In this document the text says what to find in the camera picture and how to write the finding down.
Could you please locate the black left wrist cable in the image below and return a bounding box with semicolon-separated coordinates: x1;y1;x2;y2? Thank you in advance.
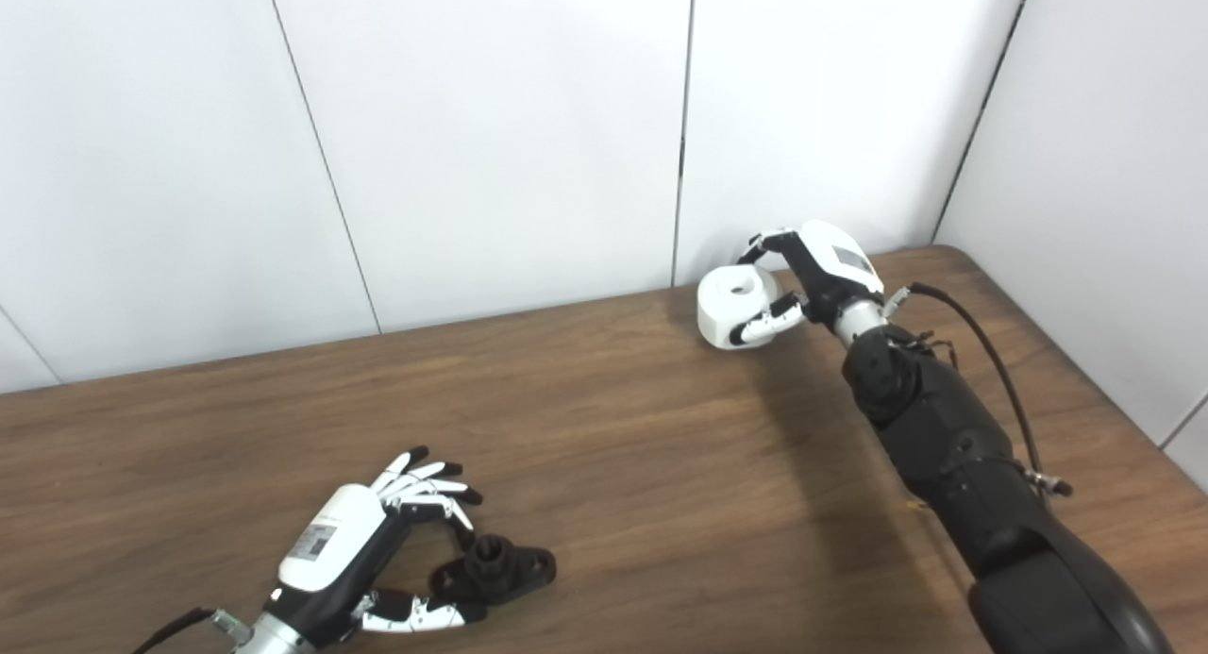
132;607;254;654

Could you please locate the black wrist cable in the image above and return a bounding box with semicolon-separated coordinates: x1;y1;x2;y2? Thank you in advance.
132;607;254;654
882;282;1075;497

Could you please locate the round white piece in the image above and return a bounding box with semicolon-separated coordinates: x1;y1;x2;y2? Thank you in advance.
696;265;789;351

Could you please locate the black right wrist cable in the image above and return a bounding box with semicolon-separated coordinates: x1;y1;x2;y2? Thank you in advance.
882;282;1075;497

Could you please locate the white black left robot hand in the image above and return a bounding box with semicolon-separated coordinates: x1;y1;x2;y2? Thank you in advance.
269;446;490;647

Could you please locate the black flanged holder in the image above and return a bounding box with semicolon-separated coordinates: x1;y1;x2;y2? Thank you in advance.
429;534;558;610

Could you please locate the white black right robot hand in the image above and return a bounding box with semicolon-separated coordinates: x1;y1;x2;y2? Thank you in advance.
729;220;886;348

